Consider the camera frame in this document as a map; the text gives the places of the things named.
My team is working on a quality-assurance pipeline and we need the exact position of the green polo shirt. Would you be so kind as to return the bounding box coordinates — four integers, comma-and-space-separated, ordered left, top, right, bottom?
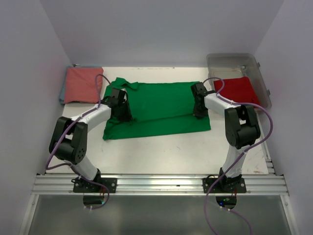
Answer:
103, 77, 211, 141

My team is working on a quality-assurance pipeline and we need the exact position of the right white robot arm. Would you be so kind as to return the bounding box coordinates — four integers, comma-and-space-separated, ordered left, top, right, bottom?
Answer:
191, 82, 261, 193

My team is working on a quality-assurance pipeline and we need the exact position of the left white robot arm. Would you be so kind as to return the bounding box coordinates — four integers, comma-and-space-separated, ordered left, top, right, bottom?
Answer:
45, 88, 133, 192

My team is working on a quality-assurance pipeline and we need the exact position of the red folded shirt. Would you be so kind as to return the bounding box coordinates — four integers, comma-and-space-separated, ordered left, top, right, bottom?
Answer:
220, 76, 261, 105

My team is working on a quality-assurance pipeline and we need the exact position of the clear plastic bin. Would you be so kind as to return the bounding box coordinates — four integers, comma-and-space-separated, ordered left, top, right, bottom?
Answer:
206, 53, 271, 109

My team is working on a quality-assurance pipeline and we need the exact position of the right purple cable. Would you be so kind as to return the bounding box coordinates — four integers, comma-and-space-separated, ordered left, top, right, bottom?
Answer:
202, 77, 274, 235

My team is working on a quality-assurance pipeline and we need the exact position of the purple cable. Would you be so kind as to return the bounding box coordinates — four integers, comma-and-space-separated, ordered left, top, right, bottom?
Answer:
202, 77, 274, 235
45, 74, 113, 211

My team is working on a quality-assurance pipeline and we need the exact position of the aluminium mounting rail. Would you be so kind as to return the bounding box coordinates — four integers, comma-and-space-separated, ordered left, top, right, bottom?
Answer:
31, 174, 289, 196

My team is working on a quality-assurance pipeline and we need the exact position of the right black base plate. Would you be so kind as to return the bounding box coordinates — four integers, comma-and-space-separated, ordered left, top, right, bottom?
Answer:
202, 174, 247, 193

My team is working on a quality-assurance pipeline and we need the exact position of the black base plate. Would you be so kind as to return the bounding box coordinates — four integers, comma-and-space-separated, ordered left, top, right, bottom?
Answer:
71, 173, 117, 193
202, 174, 247, 193

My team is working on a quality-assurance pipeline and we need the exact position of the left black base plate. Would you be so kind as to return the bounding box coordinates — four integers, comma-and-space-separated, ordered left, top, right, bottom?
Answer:
71, 173, 117, 193

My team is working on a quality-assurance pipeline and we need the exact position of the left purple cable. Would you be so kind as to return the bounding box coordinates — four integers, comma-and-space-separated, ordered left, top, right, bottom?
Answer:
45, 74, 113, 211

